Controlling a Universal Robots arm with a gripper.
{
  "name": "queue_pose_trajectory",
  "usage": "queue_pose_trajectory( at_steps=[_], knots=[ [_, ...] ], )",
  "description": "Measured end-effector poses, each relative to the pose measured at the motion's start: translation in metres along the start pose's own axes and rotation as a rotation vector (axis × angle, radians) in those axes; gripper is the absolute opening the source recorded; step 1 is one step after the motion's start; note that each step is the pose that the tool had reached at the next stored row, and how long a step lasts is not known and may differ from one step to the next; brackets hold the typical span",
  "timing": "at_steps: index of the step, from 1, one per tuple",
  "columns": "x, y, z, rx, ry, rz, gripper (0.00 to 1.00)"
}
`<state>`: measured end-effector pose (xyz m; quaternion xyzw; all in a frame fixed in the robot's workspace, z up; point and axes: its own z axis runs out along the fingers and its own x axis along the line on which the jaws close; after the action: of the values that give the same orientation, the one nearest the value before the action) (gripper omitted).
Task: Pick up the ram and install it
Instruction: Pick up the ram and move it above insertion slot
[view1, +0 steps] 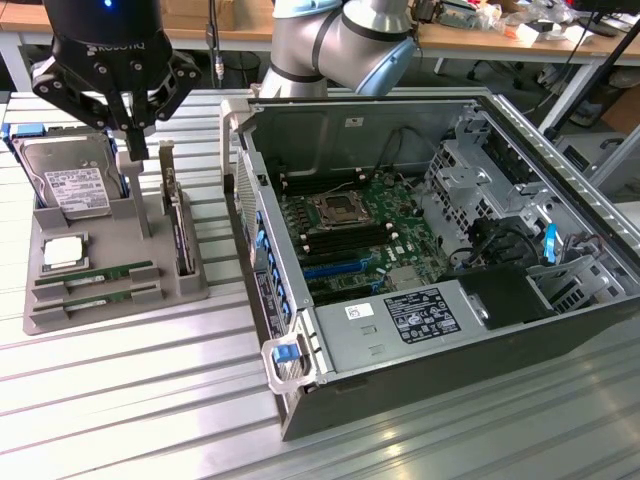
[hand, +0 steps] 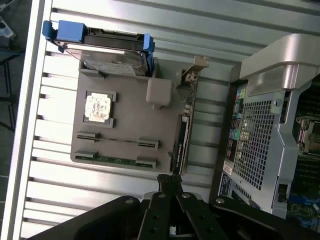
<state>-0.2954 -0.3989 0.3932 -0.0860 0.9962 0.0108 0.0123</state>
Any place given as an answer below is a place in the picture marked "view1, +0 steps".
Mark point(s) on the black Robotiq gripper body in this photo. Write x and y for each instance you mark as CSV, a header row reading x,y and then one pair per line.
x,y
107,35

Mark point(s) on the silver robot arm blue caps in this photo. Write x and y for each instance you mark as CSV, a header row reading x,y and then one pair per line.
x,y
325,45

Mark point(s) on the green RAM stick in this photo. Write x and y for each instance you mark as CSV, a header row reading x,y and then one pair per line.
x,y
100,272
100,298

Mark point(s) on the black RAM slot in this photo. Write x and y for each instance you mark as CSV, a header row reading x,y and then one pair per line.
x,y
342,235
347,246

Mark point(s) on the blue disk caddy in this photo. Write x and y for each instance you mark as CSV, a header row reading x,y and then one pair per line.
x,y
25,132

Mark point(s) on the silver hard disk drive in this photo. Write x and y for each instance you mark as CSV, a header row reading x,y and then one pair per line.
x,y
70,175

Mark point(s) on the silver CPU chip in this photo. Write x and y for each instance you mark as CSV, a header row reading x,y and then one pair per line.
x,y
65,251

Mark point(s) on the grey printed parts rack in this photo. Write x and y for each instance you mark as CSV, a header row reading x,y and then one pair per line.
x,y
120,260

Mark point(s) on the blue expansion slot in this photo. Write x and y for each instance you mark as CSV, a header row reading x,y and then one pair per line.
x,y
337,269

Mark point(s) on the green motherboard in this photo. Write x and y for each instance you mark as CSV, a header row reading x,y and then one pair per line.
x,y
395,235

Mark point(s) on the black expansion slot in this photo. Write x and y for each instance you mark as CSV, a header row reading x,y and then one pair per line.
x,y
345,290

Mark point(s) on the blue case latch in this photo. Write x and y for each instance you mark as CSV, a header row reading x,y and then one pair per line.
x,y
283,353

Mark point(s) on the metal disk bay cage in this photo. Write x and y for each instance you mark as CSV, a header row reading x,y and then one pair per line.
x,y
470,195

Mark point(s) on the grey power supply unit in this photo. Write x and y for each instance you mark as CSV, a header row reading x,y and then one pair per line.
x,y
395,325

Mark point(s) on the open black PC case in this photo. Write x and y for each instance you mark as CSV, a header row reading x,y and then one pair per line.
x,y
450,360

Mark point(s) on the black plastic fan shroud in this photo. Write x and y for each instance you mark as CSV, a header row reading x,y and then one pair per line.
x,y
505,297

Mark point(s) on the black tripod leg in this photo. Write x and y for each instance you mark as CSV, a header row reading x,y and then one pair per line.
x,y
595,70

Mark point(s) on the grey equipment box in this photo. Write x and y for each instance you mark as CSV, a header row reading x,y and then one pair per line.
x,y
595,160

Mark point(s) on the brown cardboard box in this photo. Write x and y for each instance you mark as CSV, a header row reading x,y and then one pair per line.
x,y
622,117

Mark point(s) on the graphics card with metal bracket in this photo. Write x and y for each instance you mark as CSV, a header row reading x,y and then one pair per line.
x,y
179,220

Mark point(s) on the CPU socket with metal frame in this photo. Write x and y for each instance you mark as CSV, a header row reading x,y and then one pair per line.
x,y
337,210

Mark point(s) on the wooden desk white frame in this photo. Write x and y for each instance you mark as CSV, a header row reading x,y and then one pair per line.
x,y
500,42

